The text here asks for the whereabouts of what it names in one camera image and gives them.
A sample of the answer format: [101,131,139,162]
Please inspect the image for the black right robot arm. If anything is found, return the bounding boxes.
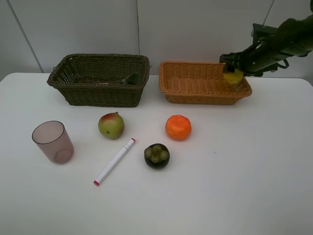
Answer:
[220,16,313,77]

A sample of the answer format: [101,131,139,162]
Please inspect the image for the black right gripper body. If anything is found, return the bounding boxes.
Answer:
[219,23,289,78]

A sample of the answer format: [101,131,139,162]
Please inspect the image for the dark green pump bottle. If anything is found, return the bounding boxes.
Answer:
[116,73,142,85]

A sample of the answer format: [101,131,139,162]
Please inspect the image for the dark brown wicker basket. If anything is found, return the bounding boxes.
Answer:
[47,53,150,108]

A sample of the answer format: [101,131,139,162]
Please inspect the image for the dark purple mangosteen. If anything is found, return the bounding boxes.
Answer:
[144,143,170,169]

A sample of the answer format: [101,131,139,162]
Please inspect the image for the green red mango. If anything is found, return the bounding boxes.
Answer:
[98,112,125,140]

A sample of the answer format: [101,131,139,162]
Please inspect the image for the orange tangerine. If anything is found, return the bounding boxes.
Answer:
[165,115,192,141]

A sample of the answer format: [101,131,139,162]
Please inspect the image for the orange wicker basket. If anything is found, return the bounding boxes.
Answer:
[159,61,252,105]

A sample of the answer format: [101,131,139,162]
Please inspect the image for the yellow lemon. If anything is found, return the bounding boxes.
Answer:
[224,69,244,86]

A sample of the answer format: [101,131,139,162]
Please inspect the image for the white marker pink caps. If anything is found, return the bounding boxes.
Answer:
[93,138,136,186]

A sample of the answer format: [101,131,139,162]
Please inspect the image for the translucent pink plastic cup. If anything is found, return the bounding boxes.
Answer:
[32,120,74,164]

